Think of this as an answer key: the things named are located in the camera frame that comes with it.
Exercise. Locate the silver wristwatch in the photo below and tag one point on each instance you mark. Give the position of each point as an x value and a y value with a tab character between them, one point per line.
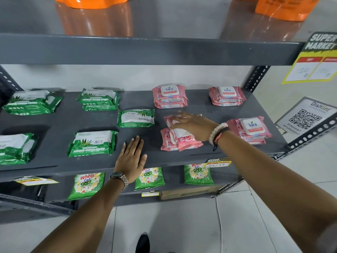
119	177

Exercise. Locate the small yellow price tag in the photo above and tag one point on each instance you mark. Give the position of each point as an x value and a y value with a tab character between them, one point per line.
150	194

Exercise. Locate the white code sign board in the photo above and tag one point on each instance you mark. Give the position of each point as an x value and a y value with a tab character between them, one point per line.
305	118

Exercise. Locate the brown cardboard box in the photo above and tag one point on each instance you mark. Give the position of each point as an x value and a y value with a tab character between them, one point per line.
189	192

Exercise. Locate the green detergent powder packet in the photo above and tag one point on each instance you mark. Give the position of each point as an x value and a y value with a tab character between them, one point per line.
149	179
198	175
86	185

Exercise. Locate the black orange thread wristband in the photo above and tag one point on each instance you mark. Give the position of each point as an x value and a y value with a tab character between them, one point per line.
219	135

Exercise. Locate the group of green wipes packets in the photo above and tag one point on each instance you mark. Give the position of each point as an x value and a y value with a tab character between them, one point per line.
90	144

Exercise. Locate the black shoe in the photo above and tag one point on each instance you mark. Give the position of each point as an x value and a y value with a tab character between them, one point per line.
143	245

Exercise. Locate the person's right forearm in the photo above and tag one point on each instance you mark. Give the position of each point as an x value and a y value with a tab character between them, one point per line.
279	197

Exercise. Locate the group of pink packets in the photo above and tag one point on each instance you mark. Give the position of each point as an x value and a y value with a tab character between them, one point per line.
169	96

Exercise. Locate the person's right hand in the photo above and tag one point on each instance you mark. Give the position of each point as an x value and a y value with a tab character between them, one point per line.
197	127

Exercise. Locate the person's left thumb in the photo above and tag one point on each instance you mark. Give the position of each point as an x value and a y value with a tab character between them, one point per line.
142	163

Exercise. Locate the person's left forearm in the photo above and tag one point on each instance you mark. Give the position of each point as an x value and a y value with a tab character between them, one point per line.
84	221

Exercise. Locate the grey metal shelf rack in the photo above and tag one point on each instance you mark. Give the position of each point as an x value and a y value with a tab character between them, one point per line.
184	51

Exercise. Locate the person's left little finger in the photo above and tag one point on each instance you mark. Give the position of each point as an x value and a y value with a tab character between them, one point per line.
123	151

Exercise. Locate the person's right little finger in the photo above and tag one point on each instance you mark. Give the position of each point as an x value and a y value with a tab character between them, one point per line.
187	114

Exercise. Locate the pink lidded wipes packet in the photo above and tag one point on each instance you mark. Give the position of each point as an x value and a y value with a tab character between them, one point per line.
191	144

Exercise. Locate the person's left middle finger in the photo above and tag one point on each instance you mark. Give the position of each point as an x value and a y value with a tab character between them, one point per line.
135	146

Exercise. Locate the orange plastic packet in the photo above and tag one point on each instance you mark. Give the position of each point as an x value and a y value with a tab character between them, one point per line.
287	7
89	2

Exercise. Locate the person's left hand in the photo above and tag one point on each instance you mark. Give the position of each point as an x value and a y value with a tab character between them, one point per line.
130	163

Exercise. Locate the large yellow price sign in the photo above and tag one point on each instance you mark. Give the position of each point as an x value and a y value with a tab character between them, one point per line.
313	63

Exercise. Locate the yellow shelf price tag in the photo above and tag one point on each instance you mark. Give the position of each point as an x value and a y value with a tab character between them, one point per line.
35	181
218	163

